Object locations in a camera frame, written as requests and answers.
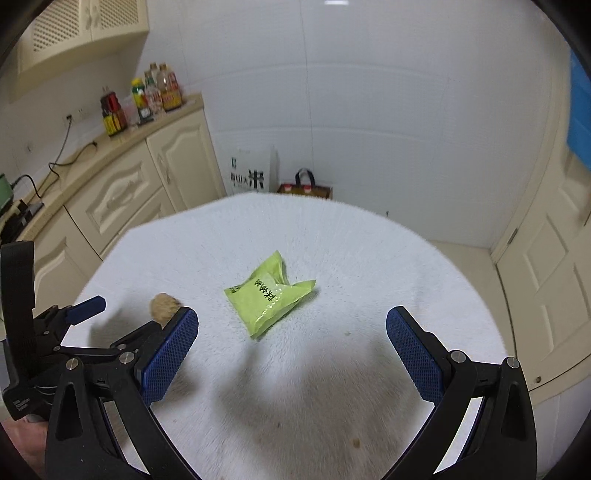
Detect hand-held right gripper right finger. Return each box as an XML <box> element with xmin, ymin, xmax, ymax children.
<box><xmin>386</xmin><ymin>305</ymin><xmax>537</xmax><ymax>480</ymax></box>

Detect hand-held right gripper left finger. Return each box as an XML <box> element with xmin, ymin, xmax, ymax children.
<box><xmin>45</xmin><ymin>307</ymin><xmax>202</xmax><ymax>480</ymax></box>

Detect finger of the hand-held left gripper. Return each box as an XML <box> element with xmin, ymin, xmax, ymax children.
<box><xmin>59</xmin><ymin>322</ymin><xmax>164</xmax><ymax>366</ymax></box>
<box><xmin>34</xmin><ymin>296</ymin><xmax>107</xmax><ymax>346</ymax></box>

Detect brown ball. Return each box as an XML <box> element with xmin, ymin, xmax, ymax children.
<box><xmin>150</xmin><ymin>293</ymin><xmax>182</xmax><ymax>325</ymax></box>

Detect lime green snack packet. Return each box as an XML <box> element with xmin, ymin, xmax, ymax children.
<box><xmin>224</xmin><ymin>250</ymin><xmax>317</xmax><ymax>341</ymax></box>

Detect person's left forearm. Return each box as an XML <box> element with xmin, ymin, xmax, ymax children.
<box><xmin>4</xmin><ymin>413</ymin><xmax>49</xmax><ymax>478</ymax></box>

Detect green electric cooking pot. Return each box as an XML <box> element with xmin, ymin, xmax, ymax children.
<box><xmin>0</xmin><ymin>173</ymin><xmax>14</xmax><ymax>217</ymax></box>

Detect white fluffy table towel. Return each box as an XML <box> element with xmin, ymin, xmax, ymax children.
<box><xmin>60</xmin><ymin>193</ymin><xmax>511</xmax><ymax>480</ymax></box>

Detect cream panel door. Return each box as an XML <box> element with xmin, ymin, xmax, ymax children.
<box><xmin>489</xmin><ymin>46</ymin><xmax>591</xmax><ymax>393</ymax></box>

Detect beige stone countertop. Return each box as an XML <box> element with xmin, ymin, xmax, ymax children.
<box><xmin>0</xmin><ymin>92</ymin><xmax>204</xmax><ymax>236</ymax></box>

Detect cream lower cabinets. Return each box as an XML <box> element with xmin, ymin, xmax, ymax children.
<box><xmin>0</xmin><ymin>108</ymin><xmax>227</xmax><ymax>324</ymax></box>

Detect white rice bag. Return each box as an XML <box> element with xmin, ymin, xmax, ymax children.
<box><xmin>228</xmin><ymin>147</ymin><xmax>279</xmax><ymax>195</ymax></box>

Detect green bottle yellow cap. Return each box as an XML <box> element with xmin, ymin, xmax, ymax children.
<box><xmin>130</xmin><ymin>78</ymin><xmax>155</xmax><ymax>124</ymax></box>

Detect clear bottle red label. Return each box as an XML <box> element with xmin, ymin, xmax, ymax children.
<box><xmin>143</xmin><ymin>69</ymin><xmax>163</xmax><ymax>116</ymax></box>

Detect amber oil bottle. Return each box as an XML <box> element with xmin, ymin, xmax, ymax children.
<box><xmin>157</xmin><ymin>64</ymin><xmax>183</xmax><ymax>112</ymax></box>

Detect cream lattice door cabinet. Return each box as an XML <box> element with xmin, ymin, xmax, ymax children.
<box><xmin>7</xmin><ymin>0</ymin><xmax>151</xmax><ymax>104</ymax></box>

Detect blue apron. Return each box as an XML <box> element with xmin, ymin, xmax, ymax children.
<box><xmin>566</xmin><ymin>48</ymin><xmax>591</xmax><ymax>160</ymax></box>

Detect black power cable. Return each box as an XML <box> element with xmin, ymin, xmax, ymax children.
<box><xmin>11</xmin><ymin>115</ymin><xmax>98</xmax><ymax>197</ymax></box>

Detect brown gift box black handle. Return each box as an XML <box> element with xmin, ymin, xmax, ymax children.
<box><xmin>276</xmin><ymin>168</ymin><xmax>334</xmax><ymax>200</ymax></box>

